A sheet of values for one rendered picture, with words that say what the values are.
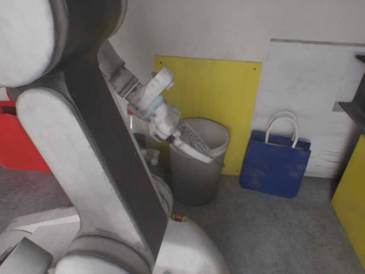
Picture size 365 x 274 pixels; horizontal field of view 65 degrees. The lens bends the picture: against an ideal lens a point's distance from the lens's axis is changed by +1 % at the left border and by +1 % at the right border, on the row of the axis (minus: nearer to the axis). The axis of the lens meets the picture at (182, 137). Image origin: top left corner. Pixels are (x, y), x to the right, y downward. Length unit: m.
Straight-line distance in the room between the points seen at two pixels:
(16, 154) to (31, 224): 0.90
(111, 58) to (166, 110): 0.16
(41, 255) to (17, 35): 0.20
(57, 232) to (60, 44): 0.53
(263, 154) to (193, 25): 0.67
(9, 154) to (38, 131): 1.32
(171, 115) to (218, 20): 0.73
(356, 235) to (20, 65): 1.36
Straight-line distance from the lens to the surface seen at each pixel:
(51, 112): 0.39
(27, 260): 0.27
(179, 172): 1.30
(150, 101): 0.62
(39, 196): 1.58
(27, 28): 0.31
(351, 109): 1.62
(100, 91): 0.44
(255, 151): 1.41
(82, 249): 0.50
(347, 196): 1.51
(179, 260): 0.84
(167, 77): 0.61
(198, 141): 0.71
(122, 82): 0.64
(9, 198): 1.63
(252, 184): 1.53
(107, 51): 0.64
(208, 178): 1.30
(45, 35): 0.31
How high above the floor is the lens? 1.02
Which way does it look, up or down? 32 degrees down
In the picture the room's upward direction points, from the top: 3 degrees clockwise
